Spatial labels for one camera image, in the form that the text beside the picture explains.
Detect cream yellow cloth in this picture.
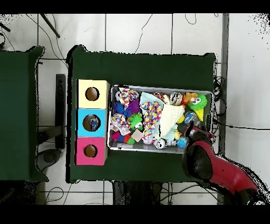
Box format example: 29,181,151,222
159,103,187,138

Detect red black drink can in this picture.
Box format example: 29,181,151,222
153,137,168,151

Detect colourful patterned cloth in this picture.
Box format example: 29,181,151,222
109,113,131,135
116,87,139,110
141,101,163,144

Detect green spiky ball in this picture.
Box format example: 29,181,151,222
128,112,144,130

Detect shallow clear mesh bin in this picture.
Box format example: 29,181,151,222
107,84,213,156

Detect wooden three-hole box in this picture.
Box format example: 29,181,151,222
75,79,110,166

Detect blue globe ball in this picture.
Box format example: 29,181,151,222
176,136,189,149

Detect green fluffy toy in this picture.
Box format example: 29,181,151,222
188,94,208,113

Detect brown plush bear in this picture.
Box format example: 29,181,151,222
185,92,199,105

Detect crushed silver drink can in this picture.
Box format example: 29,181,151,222
169,92,184,106

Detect mint green cloth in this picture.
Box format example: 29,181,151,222
138,90,178,142

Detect purple spiky ball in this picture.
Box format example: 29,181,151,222
128,99,142,115

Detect blue spiky ball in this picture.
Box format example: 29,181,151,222
113,102,127,117

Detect dark green table cloth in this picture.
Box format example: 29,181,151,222
0,45,49,182
66,44,217,184

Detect black flat bar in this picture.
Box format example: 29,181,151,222
55,73,67,150

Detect grey round base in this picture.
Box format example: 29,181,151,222
37,147,63,172

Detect black rod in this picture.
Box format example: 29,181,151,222
40,14,61,39

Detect black cable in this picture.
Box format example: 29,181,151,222
213,122,270,131
134,14,153,53
184,14,197,25

